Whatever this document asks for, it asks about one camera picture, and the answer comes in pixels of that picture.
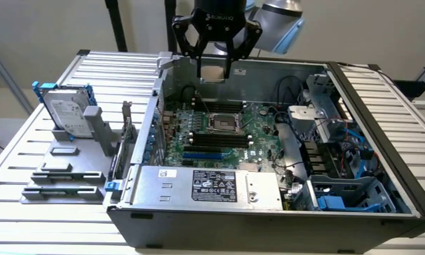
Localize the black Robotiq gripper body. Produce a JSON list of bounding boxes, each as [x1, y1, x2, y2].
[[194, 0, 251, 44]]

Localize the square silver CPU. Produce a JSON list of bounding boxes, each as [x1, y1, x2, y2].
[[199, 63, 226, 84]]

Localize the black RAM slot bank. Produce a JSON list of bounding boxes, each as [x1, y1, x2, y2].
[[192, 100, 244, 114], [192, 131, 252, 149]]

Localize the CPU socket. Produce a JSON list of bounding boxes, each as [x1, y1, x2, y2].
[[206, 113, 243, 134]]

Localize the black expansion slot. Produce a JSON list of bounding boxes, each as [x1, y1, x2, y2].
[[183, 145, 223, 153]]

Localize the blue expansion slot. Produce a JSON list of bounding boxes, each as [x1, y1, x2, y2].
[[183, 151, 224, 160]]

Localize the black pole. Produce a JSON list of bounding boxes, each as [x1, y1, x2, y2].
[[164, 0, 179, 53], [104, 0, 130, 53]]

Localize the thin metal locking lever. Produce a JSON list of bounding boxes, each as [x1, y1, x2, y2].
[[195, 91, 214, 121]]

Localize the metal disk bay cage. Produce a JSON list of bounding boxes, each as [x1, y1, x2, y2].
[[287, 74, 356, 142]]

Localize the green motherboard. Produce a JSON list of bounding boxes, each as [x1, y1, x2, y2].
[[162, 101, 288, 182]]

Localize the blue disk carrier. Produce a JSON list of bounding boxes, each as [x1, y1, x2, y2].
[[31, 81, 99, 142]]

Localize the graphics card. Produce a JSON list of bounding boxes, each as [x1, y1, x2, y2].
[[110, 100, 138, 179]]

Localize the silver hard disk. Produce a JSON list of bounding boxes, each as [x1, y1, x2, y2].
[[43, 89, 95, 139]]

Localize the small silver heatsink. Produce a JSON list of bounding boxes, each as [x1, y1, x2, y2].
[[239, 162, 263, 174]]

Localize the grey parts rack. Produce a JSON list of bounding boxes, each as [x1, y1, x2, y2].
[[19, 106, 136, 205]]

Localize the silver power supply unit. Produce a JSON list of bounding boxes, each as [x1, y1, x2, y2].
[[130, 165, 284, 211]]

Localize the blue case latch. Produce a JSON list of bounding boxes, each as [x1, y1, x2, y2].
[[106, 180, 124, 192]]

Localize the grey and blue disk bay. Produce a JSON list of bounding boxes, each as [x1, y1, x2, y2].
[[306, 174, 400, 214]]

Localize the green RAM stick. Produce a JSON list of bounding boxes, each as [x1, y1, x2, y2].
[[22, 186, 104, 200]]

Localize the open black PC case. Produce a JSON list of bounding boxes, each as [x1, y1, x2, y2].
[[104, 52, 425, 250]]

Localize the black wire loop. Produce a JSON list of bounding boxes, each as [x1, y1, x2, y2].
[[275, 75, 307, 107]]

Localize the black cable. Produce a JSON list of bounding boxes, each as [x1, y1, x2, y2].
[[335, 61, 414, 102]]

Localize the grey air duct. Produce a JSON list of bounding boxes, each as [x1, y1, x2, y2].
[[275, 122, 307, 171]]

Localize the blue wire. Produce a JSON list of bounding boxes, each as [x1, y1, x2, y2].
[[343, 126, 382, 171]]

